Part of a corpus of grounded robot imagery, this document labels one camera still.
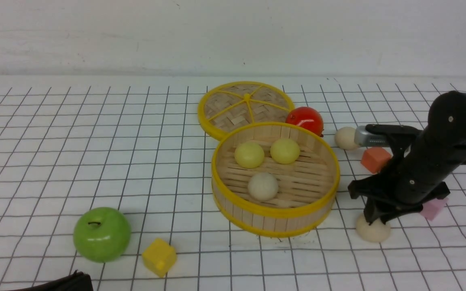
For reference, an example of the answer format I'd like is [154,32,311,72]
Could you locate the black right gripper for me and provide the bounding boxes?
[348,124,466,225]

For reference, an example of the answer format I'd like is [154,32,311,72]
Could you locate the cream bun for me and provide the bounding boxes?
[247,173,279,201]
[334,127,359,151]
[356,214,391,243]

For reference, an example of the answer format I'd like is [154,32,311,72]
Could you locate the yellow bun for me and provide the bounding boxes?
[270,138,300,164]
[234,141,265,168]

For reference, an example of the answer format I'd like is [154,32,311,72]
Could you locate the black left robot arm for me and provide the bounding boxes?
[0,195,390,291]

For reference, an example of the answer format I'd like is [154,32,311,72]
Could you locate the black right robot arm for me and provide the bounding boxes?
[348,91,466,224]

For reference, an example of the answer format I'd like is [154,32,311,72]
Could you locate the bamboo steamer tray yellow rim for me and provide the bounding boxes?
[211,122,340,238]

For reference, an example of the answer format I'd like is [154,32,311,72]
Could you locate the woven bamboo steamer lid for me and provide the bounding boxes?
[197,81,295,140]

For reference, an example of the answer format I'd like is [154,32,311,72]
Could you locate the pink cube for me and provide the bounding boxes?
[419,197,449,221]

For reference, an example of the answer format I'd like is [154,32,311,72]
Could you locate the orange cube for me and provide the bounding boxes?
[360,147,392,174]

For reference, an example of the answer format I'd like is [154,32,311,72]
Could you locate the red tomato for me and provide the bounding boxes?
[285,107,324,137]

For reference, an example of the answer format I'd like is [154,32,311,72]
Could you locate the yellow cube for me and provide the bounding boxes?
[141,238,176,278]

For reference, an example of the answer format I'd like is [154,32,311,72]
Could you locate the green apple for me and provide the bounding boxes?
[73,207,131,263]

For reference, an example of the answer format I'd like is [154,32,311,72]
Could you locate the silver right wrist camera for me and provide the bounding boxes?
[354,125,390,148]

